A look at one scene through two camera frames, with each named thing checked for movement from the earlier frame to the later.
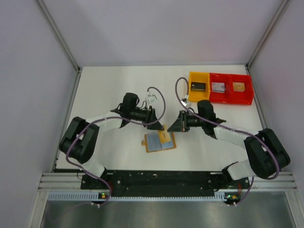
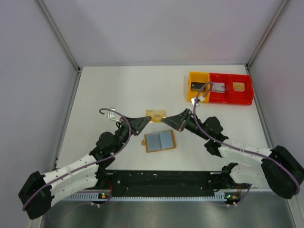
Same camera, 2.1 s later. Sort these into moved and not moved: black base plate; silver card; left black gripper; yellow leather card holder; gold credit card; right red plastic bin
Moved: gold credit card; left black gripper
Not moved: silver card; black base plate; right red plastic bin; yellow leather card holder
